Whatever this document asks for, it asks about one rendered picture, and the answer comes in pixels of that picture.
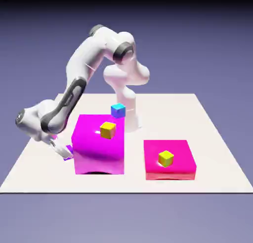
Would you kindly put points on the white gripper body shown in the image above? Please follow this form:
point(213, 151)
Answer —
point(62, 150)

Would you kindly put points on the small purple cube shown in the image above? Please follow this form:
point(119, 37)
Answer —
point(69, 149)

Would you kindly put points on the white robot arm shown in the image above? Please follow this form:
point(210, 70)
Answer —
point(89, 55)

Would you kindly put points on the small yellow cube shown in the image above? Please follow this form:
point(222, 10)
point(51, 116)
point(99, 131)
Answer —
point(166, 158)
point(107, 130)

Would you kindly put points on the small blue cube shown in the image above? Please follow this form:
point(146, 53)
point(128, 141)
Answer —
point(118, 110)

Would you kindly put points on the large magenta box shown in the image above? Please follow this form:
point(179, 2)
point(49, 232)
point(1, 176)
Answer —
point(98, 148)

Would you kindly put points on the large pink box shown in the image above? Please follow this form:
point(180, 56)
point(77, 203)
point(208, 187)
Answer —
point(170, 167)

